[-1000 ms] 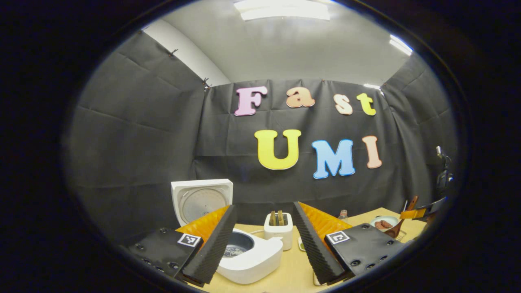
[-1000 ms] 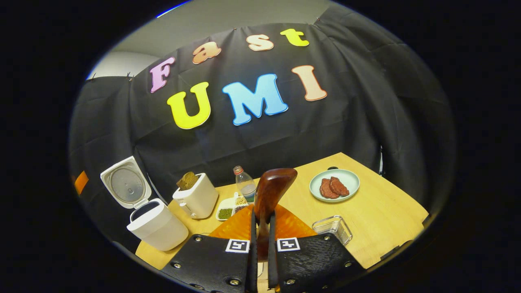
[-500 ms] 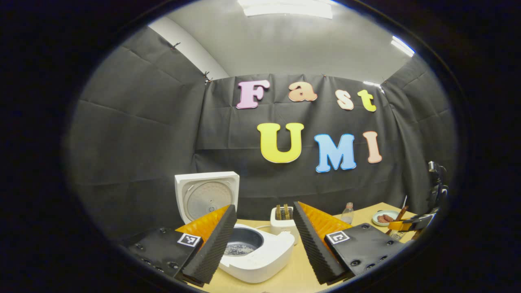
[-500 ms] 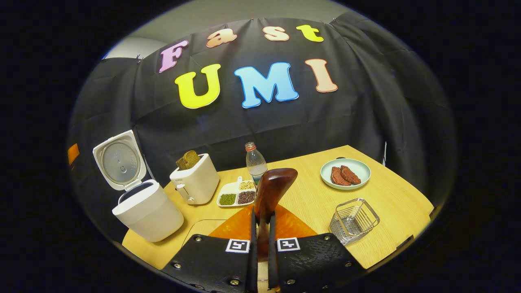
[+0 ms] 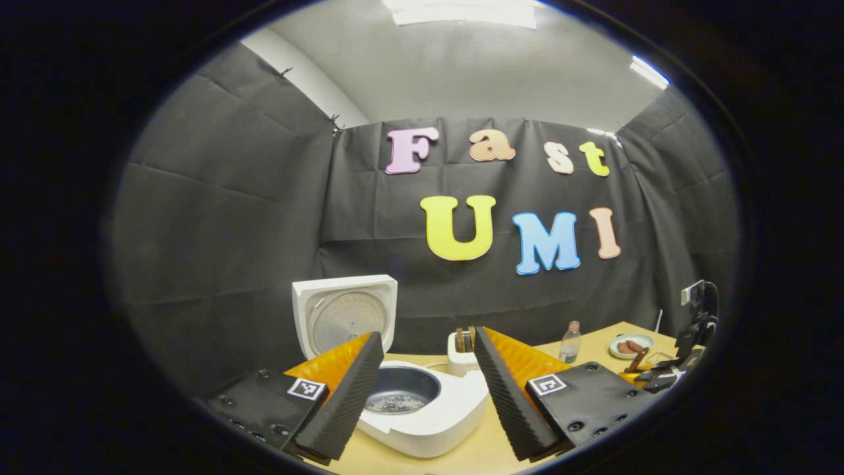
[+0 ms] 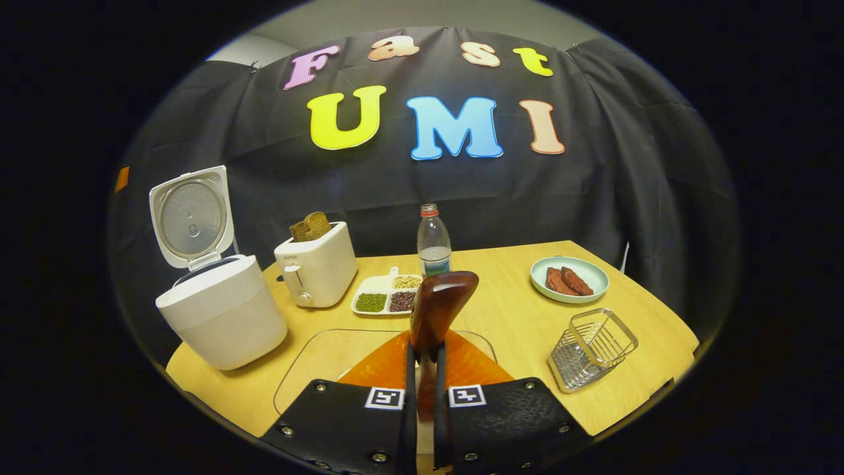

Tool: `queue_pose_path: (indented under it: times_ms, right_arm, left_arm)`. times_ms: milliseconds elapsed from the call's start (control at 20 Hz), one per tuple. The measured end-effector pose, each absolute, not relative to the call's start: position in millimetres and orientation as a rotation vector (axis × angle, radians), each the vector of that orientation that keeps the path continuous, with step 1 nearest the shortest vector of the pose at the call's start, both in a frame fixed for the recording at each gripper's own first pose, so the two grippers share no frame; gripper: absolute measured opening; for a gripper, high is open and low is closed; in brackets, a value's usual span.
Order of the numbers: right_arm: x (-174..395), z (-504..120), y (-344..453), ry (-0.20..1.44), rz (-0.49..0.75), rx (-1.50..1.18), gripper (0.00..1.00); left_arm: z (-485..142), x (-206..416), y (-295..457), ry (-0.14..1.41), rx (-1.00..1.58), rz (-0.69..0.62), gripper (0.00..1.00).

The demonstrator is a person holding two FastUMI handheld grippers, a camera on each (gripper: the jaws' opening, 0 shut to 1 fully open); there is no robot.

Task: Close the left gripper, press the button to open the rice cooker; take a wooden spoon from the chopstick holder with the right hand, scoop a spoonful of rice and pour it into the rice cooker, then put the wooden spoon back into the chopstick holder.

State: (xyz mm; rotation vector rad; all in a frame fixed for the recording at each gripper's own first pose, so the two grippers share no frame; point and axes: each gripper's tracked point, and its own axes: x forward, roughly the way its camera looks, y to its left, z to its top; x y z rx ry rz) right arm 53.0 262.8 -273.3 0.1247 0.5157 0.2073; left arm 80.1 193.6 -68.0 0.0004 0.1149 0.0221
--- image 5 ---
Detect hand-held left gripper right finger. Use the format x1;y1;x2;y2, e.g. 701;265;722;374
473;326;657;462

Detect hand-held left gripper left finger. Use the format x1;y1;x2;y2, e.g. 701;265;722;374
204;331;385;462

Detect rice grains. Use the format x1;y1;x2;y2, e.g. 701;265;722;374
369;393;433;414

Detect white rice cooker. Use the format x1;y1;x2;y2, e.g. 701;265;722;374
292;275;490;459

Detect pale green plate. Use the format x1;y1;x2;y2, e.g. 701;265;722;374
609;333;655;360

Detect white toaster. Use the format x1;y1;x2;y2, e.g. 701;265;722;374
447;328;485;377

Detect clear plastic bottle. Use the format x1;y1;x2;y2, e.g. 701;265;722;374
559;321;582;365

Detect black backdrop cloth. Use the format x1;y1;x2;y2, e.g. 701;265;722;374
105;43;742;396

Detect small ceiling light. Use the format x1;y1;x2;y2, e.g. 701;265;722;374
630;56;670;90

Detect large ceiling light panel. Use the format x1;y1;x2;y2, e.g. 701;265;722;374
382;0;538;28

